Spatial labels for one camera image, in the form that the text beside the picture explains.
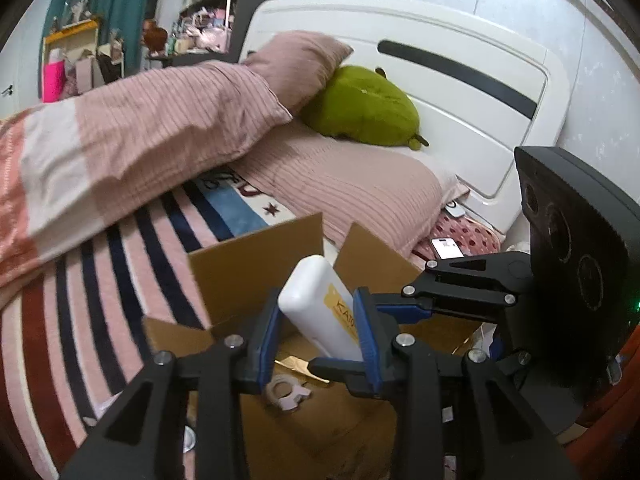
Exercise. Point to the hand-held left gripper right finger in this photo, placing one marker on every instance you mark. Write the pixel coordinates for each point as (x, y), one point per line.
(369, 350)

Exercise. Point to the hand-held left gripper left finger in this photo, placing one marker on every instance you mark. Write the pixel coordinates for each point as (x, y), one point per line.
(266, 345)

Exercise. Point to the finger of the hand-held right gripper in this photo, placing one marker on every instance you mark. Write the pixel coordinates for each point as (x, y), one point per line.
(340, 372)
(465, 285)

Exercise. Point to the white plastic bottle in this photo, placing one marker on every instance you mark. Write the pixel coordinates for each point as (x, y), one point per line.
(315, 300)

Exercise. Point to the brown cardboard box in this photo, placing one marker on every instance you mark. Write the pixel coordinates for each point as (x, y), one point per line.
(240, 270)

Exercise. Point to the smartphone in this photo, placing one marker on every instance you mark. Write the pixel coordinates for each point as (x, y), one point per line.
(447, 248)

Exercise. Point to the red polka dot cloth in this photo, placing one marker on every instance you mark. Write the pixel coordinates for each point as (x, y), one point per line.
(475, 235)

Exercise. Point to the small metal can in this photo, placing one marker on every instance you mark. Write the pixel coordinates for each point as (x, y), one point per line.
(189, 440)

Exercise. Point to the large pink ribbed pillow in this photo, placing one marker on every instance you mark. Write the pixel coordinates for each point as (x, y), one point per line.
(350, 185)

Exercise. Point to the orange cloth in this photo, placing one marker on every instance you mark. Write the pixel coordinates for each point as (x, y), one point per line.
(610, 435)

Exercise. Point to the striped pink blanket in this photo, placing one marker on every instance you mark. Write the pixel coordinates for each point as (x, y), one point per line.
(75, 320)

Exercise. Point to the green plush toy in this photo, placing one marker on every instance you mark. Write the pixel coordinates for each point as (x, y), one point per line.
(367, 105)

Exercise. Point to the white bed headboard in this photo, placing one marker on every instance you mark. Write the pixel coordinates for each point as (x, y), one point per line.
(450, 60)

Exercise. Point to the pink ribbed duvet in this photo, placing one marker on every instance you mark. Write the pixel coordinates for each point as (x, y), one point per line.
(130, 140)

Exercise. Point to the small pink ribbed pillow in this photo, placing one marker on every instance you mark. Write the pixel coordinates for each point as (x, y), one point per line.
(295, 67)

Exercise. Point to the brown plush doll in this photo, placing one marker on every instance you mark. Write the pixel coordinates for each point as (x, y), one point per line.
(155, 37)

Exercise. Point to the white cluttered shelf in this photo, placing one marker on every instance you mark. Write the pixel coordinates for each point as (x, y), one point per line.
(210, 15)

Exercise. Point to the bright pink bag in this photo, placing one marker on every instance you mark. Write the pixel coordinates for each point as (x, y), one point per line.
(53, 81)

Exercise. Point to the teal curtain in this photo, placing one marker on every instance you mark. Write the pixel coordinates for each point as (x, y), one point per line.
(132, 5)

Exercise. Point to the yellow framed rack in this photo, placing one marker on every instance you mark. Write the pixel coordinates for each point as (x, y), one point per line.
(70, 35)

